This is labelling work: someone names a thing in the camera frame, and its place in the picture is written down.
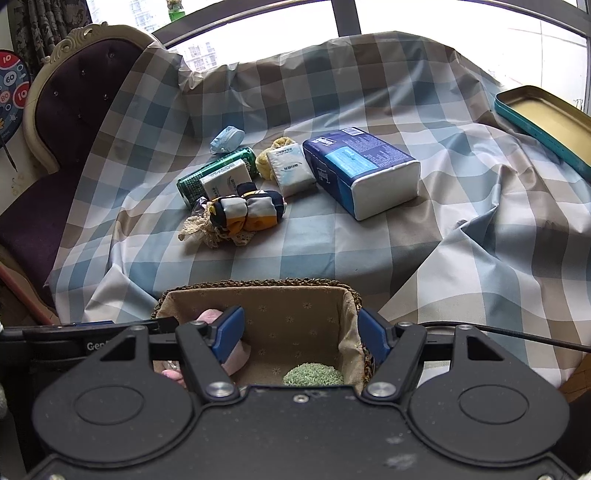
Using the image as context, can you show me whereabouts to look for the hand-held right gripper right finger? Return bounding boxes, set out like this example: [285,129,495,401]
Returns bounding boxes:
[358,308,522,400]

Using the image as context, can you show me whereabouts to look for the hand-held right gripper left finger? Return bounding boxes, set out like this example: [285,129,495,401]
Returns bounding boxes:
[69,305,245,400]

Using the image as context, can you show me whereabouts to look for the pink cloth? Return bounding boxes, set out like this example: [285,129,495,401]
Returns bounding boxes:
[194,308,252,374]

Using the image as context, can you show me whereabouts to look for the woven basket with fabric lining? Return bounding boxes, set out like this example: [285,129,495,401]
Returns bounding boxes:
[152,278,375,393]

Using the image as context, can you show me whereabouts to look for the green fuzzy ball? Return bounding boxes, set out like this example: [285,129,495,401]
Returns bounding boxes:
[283,362,345,387]

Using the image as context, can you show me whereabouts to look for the beige lace cloth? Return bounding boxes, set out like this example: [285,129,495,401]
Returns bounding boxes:
[178,196,254,249]

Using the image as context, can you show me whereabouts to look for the navy and yellow socks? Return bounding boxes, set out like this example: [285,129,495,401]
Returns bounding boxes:
[206,183,288,234]

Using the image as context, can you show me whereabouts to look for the yellow fuzzy cloth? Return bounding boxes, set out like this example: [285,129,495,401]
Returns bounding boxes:
[255,137,289,180]

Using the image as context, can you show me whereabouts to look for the small white tissue pack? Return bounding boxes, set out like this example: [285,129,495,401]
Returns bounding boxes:
[199,159,253,200]
[268,143,317,198]

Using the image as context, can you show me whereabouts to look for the light blue fabric pouch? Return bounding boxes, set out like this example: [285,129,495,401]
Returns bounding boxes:
[210,126,245,154]

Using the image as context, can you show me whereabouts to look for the blue and beige checked tablecloth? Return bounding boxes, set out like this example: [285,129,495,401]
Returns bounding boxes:
[44,30,591,388]

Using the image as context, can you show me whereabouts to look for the green drink can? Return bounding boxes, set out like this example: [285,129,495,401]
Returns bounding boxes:
[177,147,257,208]

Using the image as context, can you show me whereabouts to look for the large blue tissue pack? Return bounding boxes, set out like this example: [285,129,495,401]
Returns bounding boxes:
[302,128,422,220]

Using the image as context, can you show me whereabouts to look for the purple upholstered chair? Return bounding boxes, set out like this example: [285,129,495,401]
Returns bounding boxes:
[0,25,155,315]

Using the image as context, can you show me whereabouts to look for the round dart board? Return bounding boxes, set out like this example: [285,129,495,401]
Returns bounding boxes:
[0,48,33,144]

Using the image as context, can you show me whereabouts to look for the teal metal tin tray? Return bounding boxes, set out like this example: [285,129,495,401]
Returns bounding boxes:
[494,85,591,183]

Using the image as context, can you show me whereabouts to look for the patterned curtain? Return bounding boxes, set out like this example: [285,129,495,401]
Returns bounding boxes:
[9,0,93,75]

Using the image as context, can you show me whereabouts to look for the black cable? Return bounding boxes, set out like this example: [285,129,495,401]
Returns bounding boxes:
[422,322,591,354]

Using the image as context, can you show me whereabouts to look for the dark window frame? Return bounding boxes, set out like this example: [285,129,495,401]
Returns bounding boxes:
[152,0,591,49]

